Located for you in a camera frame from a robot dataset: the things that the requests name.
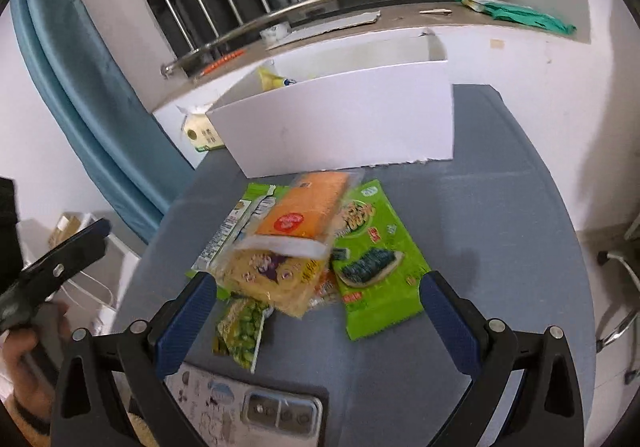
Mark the tan right sleeve forearm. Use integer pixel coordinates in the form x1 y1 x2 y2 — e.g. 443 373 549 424
4 396 51 447

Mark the left hand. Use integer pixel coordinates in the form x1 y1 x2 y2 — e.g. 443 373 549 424
2 327 53 423

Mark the smartphone with sticker case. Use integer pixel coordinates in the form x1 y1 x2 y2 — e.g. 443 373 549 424
165 363 323 447

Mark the green pea snack packet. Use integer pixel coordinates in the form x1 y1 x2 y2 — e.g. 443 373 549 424
213 297 273 373

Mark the yellow chips bag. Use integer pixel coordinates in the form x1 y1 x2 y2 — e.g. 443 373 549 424
212 250 328 318

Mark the blue curtain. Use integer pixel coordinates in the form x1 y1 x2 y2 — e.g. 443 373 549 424
10 0 194 242

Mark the green white snack packet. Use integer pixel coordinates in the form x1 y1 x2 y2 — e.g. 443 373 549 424
186 183 288 301

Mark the orange cracker packet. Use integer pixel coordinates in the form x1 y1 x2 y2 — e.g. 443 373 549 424
235 171 352 261

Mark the cream plastic bag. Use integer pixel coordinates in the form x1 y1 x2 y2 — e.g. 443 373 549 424
178 103 224 152

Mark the green seaweed snack packet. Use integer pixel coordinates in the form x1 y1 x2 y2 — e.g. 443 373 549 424
331 180 430 341

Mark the yellow sunflower seed bag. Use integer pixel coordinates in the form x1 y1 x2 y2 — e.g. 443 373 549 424
258 67 296 92

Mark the orange pen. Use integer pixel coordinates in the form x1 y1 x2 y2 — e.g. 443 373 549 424
198 48 246 78

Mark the white cardboard box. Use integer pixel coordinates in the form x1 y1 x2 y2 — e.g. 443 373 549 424
207 28 454 178

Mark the green plastic bag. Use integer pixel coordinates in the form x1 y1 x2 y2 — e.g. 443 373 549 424
459 0 576 36

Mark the white cardboard sheet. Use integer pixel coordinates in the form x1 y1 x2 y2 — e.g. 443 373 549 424
267 11 381 50

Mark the metal chair frame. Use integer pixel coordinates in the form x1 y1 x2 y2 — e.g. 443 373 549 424
594 211 640 385

